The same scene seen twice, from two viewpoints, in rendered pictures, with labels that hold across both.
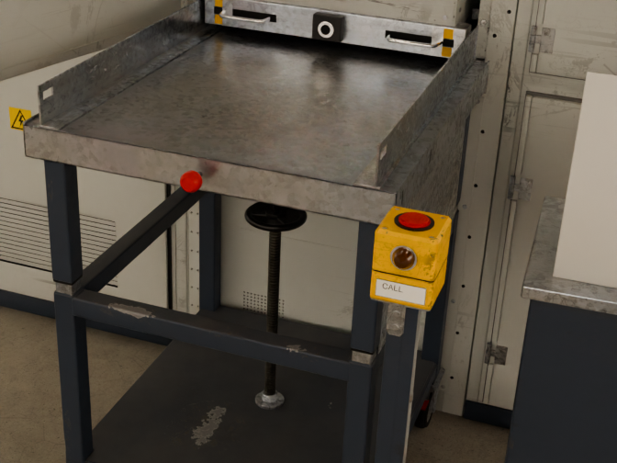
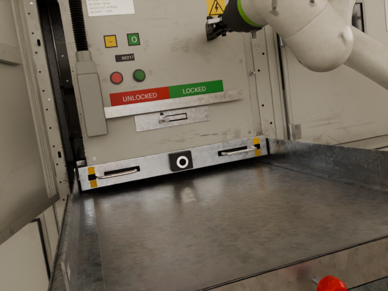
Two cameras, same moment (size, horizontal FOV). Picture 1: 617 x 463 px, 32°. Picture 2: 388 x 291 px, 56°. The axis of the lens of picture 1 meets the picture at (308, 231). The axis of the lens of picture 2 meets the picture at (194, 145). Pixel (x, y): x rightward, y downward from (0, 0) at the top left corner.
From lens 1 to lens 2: 1.39 m
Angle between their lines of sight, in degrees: 38
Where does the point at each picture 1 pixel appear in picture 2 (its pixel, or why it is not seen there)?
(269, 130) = (287, 216)
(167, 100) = (156, 235)
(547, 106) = not seen: hidden behind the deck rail
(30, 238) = not seen: outside the picture
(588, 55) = (319, 133)
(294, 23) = (153, 167)
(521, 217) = not seen: hidden behind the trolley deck
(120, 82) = (85, 242)
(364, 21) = (202, 149)
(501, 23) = (268, 130)
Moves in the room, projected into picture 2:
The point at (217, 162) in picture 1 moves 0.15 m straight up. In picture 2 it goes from (332, 254) to (320, 133)
